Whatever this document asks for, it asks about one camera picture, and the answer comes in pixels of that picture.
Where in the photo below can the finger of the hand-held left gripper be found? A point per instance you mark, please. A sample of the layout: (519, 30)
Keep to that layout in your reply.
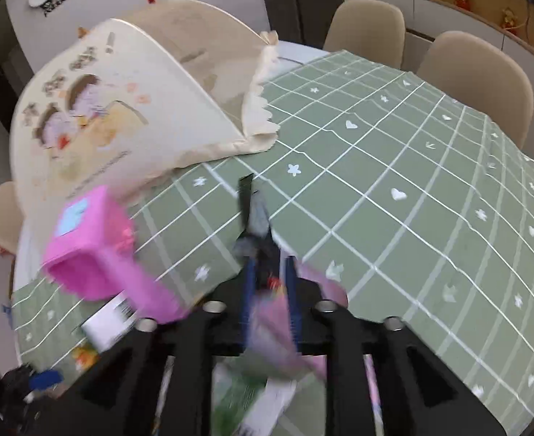
(44, 379)

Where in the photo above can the green checked tablecloth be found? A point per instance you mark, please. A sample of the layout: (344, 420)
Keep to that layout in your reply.
(407, 245)

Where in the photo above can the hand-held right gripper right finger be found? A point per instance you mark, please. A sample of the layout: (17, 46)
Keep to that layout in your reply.
(292, 304)

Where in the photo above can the pink plastic box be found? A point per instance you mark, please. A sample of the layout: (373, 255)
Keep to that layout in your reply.
(90, 245)

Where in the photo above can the yellow snack packet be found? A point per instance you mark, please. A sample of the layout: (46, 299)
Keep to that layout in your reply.
(108, 322)

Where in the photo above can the beige chair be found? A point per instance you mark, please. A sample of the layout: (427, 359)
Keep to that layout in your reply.
(366, 32)
(3, 218)
(480, 77)

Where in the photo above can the wooden shelf cabinet unit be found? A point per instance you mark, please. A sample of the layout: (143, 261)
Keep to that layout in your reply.
(421, 13)

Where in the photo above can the dark glass door cabinet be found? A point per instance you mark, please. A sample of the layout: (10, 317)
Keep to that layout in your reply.
(303, 0)

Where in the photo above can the pink white tissue packet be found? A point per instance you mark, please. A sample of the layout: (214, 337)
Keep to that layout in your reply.
(271, 331)

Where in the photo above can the green white snack packet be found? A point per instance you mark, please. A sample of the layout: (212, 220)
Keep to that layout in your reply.
(235, 395)

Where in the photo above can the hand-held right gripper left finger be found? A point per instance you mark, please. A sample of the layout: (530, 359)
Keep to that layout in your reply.
(248, 299)

